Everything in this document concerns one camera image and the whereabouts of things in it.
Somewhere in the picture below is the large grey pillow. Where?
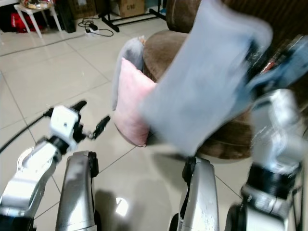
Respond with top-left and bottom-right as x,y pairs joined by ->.
140,0 -> 273,157

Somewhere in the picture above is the pink pillow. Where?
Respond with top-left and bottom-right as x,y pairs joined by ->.
114,58 -> 157,148

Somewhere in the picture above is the brown fabric sofa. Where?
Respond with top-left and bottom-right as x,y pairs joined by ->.
142,0 -> 308,160

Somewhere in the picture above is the red bag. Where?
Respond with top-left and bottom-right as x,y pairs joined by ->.
9,13 -> 42,34

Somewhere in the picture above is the silver left robot leg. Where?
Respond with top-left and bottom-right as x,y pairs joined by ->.
55,150 -> 102,231

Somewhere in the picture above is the silver robot leg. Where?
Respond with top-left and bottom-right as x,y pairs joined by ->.
168,156 -> 218,231
55,150 -> 102,231

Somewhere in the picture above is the white plastic stool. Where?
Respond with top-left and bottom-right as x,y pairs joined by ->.
13,4 -> 64,39

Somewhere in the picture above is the black upright case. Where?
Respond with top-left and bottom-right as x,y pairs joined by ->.
56,0 -> 77,34

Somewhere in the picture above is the plain brown cardboard box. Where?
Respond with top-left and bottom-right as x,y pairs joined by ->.
72,0 -> 98,19

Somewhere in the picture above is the black metal stand base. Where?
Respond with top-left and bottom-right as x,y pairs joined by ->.
99,0 -> 167,33

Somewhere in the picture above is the printed cardboard box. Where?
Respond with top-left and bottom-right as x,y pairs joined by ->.
111,0 -> 146,19

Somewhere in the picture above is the silver right robot leg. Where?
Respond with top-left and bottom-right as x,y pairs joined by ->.
168,156 -> 218,231

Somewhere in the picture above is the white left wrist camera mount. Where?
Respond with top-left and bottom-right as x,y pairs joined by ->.
50,104 -> 82,143

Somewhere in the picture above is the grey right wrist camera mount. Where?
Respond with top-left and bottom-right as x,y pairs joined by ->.
250,47 -> 308,99

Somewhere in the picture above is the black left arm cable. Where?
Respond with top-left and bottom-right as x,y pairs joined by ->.
0,109 -> 54,154

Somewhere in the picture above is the power strip with black cable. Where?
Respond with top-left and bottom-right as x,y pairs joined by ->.
78,18 -> 115,38

